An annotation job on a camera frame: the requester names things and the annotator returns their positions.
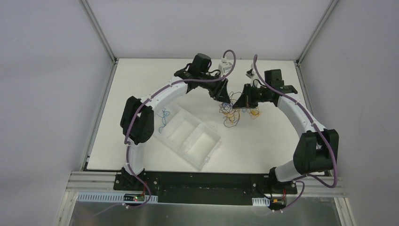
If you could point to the aluminium frame rail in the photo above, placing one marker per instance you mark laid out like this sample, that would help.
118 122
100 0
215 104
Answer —
100 198

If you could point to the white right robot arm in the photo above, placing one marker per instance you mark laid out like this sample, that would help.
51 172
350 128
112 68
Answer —
317 147

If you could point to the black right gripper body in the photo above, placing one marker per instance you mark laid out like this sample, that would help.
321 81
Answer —
246 97

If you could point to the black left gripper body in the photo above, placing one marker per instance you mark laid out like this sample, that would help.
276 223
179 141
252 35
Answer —
219 88

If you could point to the white foam compartment tray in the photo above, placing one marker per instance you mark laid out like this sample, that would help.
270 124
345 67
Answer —
186 135

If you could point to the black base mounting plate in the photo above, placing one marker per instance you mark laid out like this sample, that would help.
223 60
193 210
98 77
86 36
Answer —
203 188

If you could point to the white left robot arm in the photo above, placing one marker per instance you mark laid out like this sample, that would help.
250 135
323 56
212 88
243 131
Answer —
137 121

